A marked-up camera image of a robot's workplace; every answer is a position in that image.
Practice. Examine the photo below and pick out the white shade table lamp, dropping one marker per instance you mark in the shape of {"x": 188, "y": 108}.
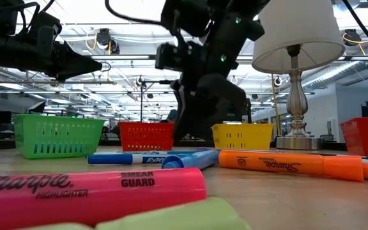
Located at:
{"x": 299, "y": 32}

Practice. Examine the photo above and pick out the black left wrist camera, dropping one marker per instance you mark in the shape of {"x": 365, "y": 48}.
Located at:
{"x": 48, "y": 28}

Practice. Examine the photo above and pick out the black tilted monitor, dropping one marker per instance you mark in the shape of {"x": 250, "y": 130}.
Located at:
{"x": 37, "y": 108}

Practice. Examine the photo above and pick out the red plastic basket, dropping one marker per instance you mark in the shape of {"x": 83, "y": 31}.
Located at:
{"x": 145, "y": 135}
{"x": 366, "y": 137}

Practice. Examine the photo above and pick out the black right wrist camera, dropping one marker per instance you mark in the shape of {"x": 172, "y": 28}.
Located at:
{"x": 168, "y": 57}

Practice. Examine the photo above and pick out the black stand frame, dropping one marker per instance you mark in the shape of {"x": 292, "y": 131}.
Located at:
{"x": 141, "y": 102}

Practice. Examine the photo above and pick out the green plastic basket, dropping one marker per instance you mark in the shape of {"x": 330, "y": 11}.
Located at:
{"x": 59, "y": 137}

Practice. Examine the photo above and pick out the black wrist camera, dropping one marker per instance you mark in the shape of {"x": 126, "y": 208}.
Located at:
{"x": 168, "y": 57}
{"x": 48, "y": 28}

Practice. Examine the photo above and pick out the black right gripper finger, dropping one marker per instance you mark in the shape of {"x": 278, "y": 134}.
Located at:
{"x": 183, "y": 111}
{"x": 216, "y": 92}

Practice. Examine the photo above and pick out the yellow plastic basket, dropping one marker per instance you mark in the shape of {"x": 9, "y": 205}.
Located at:
{"x": 241, "y": 137}

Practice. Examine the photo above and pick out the blue Expo marker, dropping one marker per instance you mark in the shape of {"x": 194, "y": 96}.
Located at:
{"x": 110, "y": 158}

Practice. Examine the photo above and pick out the blue highlighter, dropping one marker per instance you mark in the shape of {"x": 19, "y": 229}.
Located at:
{"x": 190, "y": 159}

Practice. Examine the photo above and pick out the person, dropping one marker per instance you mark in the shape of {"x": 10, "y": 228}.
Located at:
{"x": 172, "y": 115}

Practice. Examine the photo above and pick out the yellow-green highlighter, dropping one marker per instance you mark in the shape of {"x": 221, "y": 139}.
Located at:
{"x": 177, "y": 217}

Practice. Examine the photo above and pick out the orange Sharpie highlighter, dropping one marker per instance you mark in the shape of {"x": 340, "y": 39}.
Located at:
{"x": 283, "y": 164}

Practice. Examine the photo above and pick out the pink Sharpie highlighter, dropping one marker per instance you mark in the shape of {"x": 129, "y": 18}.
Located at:
{"x": 91, "y": 198}

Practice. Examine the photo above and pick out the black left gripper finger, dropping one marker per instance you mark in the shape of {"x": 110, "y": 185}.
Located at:
{"x": 72, "y": 56}
{"x": 69, "y": 71}

